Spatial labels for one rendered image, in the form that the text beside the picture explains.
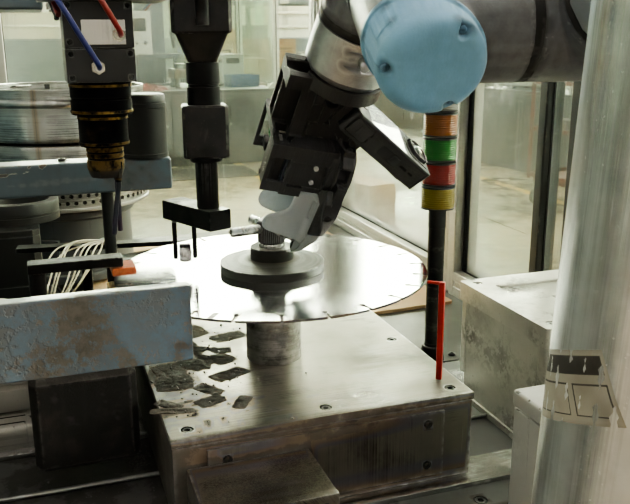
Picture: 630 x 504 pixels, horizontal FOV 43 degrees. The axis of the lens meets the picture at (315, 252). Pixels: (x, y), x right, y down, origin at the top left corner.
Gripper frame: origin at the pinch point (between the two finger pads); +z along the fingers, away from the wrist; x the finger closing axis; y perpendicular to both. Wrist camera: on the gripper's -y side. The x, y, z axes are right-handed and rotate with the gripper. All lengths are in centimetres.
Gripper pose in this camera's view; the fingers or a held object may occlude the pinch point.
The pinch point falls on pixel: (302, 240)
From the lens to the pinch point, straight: 81.9
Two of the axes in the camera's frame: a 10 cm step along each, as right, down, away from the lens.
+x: 1.4, 7.0, -7.0
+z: -2.9, 7.1, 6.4
